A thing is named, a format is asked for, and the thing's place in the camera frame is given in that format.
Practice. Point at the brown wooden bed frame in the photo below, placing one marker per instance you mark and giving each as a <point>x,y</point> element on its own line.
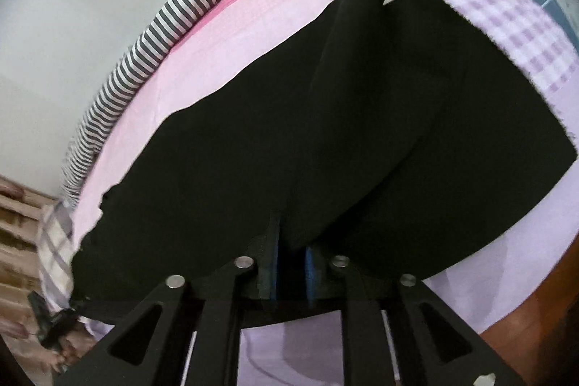
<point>543,313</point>

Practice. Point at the grey white striped cloth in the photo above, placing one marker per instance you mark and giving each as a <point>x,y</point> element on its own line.
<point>149,47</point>

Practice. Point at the grey plaid cloth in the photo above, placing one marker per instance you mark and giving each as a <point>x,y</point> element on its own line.
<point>54,250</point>

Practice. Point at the black pants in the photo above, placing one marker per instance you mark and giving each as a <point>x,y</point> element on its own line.
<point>316,119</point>

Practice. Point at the pink and lilac checked bed sheet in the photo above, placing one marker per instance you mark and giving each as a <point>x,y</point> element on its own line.
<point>253,28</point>

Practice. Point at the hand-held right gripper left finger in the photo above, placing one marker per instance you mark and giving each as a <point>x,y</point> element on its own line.
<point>274,277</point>

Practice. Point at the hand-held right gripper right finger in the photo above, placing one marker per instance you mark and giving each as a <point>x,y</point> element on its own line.
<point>311,273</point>

